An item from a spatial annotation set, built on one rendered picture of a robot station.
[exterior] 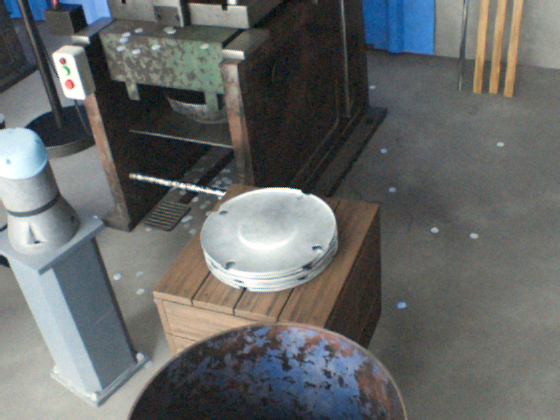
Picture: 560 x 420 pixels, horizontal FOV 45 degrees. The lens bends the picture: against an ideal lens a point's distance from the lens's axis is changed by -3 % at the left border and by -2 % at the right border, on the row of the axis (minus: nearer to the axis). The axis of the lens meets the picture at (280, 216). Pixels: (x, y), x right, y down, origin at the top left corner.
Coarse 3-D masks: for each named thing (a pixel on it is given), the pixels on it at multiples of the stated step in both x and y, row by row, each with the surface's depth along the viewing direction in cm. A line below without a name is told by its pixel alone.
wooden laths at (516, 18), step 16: (464, 0) 252; (464, 16) 255; (480, 16) 252; (496, 16) 251; (512, 16) 247; (464, 32) 258; (480, 32) 255; (496, 32) 254; (512, 32) 250; (464, 48) 262; (480, 48) 258; (496, 48) 257; (512, 48) 253; (480, 64) 261; (496, 64) 260; (512, 64) 256; (480, 80) 264; (496, 80) 263; (512, 80) 259
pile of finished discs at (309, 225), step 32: (256, 192) 161; (288, 192) 160; (224, 224) 153; (256, 224) 151; (288, 224) 149; (320, 224) 149; (224, 256) 144; (256, 256) 143; (288, 256) 142; (320, 256) 142; (256, 288) 142
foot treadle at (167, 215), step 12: (228, 156) 224; (216, 168) 218; (204, 180) 213; (192, 192) 208; (168, 204) 201; (180, 204) 201; (156, 216) 197; (168, 216) 197; (180, 216) 196; (156, 228) 194; (168, 228) 193
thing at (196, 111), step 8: (168, 88) 213; (176, 88) 217; (168, 96) 211; (176, 96) 215; (184, 96) 217; (192, 96) 219; (200, 96) 221; (176, 104) 201; (184, 104) 197; (192, 104) 196; (200, 104) 217; (224, 104) 196; (184, 112) 201; (192, 112) 199; (200, 112) 198; (208, 112) 198; (216, 112) 198; (224, 112) 198; (200, 120) 204; (208, 120) 202; (216, 120) 202; (224, 120) 203
